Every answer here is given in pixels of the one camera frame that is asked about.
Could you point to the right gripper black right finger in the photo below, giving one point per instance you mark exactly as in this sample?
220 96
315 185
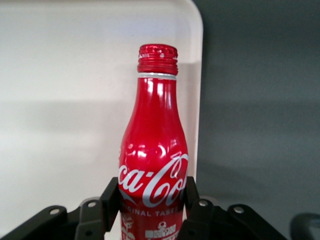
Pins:
207 222

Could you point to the cream plastic tray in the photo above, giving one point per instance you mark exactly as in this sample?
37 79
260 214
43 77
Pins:
62 75

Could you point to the red coke bottle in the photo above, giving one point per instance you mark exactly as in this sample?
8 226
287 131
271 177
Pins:
155 125

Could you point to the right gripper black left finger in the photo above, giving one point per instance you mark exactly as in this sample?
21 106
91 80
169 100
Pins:
90 220

